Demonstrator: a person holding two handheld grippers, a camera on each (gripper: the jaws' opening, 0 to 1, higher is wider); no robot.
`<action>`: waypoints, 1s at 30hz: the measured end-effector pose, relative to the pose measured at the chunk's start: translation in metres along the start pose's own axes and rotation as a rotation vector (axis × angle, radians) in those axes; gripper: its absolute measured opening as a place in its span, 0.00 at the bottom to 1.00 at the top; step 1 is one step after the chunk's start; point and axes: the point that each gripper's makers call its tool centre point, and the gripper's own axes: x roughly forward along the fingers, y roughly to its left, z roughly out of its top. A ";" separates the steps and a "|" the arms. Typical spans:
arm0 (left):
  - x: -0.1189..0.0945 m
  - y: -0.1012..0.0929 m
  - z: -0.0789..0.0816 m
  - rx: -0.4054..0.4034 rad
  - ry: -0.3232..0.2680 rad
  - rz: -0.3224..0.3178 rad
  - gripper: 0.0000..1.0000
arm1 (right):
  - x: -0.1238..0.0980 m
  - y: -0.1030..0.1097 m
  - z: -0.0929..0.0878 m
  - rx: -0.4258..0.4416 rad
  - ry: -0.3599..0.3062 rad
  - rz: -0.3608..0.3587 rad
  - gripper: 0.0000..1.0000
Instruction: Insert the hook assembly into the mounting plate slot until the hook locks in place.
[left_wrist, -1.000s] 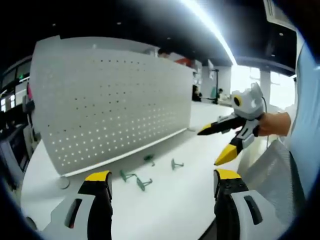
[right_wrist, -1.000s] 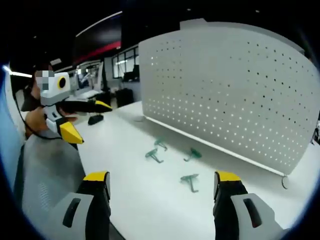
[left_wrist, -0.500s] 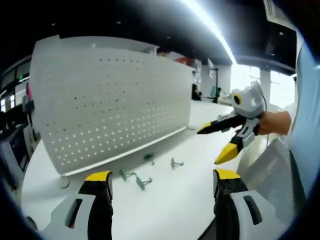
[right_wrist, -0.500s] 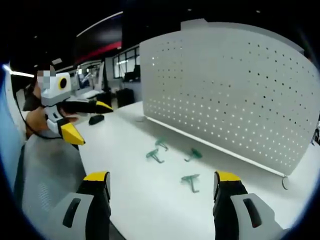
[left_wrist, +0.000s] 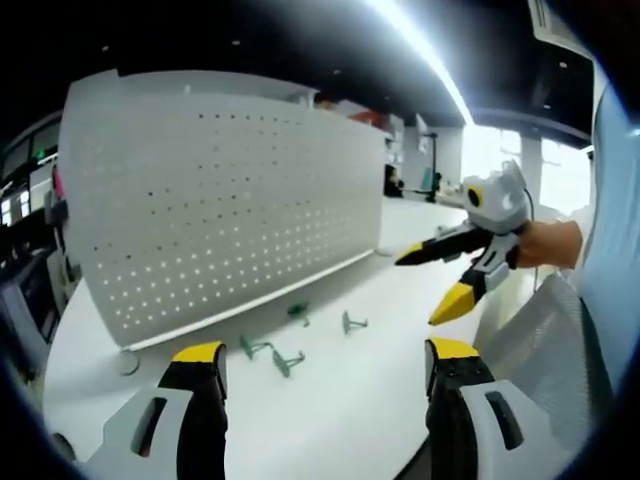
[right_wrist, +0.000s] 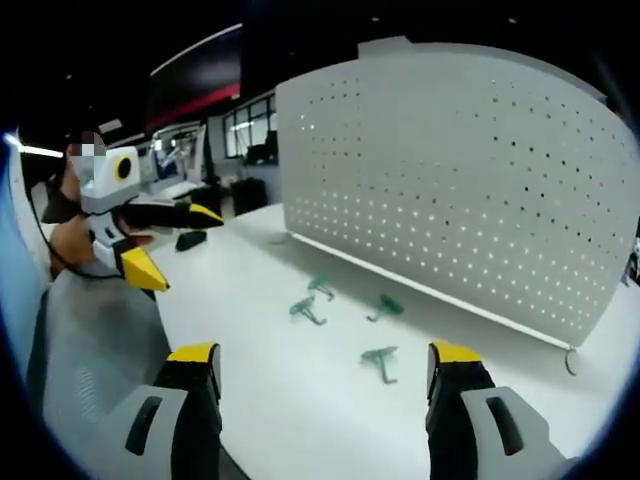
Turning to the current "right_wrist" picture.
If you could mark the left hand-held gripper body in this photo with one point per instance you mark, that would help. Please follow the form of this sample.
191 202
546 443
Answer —
107 185

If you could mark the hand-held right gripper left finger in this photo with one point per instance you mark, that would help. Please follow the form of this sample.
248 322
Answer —
165 425

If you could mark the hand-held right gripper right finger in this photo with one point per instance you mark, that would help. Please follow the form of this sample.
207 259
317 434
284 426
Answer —
475 430

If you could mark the green hook assembly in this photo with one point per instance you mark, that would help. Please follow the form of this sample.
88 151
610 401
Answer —
320 287
306 310
381 361
386 305

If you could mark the white perforated mounting plate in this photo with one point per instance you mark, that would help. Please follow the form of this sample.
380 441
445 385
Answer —
450 190

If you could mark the person's left hand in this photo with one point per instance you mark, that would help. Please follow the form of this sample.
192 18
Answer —
70 245

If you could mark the small black object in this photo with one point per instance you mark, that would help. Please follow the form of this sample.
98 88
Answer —
190 241

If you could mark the person's dark clothing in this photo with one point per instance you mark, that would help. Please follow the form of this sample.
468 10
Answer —
60 197

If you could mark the black office chair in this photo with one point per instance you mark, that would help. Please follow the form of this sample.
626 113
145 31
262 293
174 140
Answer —
248 196

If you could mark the grey mesh office chair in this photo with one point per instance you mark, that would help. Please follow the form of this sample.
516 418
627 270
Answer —
95 360

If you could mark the dark object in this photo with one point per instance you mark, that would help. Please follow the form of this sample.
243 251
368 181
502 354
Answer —
632 262

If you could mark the white frame workstation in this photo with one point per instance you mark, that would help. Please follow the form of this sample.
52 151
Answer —
175 160

